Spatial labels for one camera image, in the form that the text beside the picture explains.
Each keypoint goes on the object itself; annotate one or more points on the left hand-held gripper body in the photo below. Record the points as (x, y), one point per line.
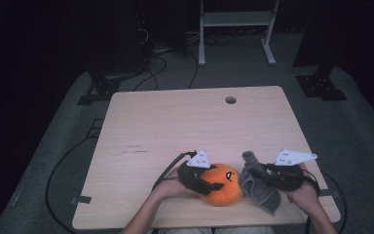
(191, 178)

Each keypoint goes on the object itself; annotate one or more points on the black tape strip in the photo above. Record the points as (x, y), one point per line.
(81, 199)
(327, 192)

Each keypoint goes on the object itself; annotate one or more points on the person's left hand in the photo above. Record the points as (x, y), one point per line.
(172, 190)

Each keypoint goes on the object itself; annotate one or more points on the orange plush toy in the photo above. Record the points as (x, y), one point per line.
(227, 191)

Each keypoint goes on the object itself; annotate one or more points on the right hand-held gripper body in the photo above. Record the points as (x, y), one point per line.
(285, 178)

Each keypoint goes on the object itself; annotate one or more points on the white metal stand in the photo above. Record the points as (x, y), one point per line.
(237, 18)

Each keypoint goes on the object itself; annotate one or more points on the person's right hand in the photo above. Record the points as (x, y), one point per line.
(305, 196)

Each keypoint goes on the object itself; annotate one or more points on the grey cloth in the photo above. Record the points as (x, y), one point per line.
(259, 195)

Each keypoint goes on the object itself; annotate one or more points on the black tape rectangle outline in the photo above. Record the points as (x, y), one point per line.
(91, 132)

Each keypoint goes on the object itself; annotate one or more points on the black stand base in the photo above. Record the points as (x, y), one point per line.
(102, 87)
(319, 86)

